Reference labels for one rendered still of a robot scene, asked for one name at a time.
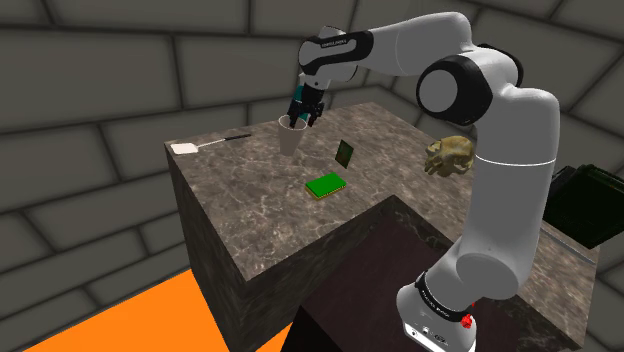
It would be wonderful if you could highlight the beige cup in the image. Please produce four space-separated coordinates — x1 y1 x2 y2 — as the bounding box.
277 114 309 158

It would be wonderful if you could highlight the dark green flat card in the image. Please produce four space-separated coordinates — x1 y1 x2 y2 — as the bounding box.
334 139 356 170

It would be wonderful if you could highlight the green and yellow sponge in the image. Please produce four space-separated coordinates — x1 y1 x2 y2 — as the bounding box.
304 171 349 202

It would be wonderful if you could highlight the beige skull figure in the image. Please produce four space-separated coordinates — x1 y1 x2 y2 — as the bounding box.
423 134 476 179

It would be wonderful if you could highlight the dark robot stand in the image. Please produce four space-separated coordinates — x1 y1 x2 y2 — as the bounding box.
281 194 537 352

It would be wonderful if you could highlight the dark green crate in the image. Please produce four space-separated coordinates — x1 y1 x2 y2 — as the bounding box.
542 164 624 250

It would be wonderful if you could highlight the white spatula with black handle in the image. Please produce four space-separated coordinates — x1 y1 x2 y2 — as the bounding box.
170 133 253 156

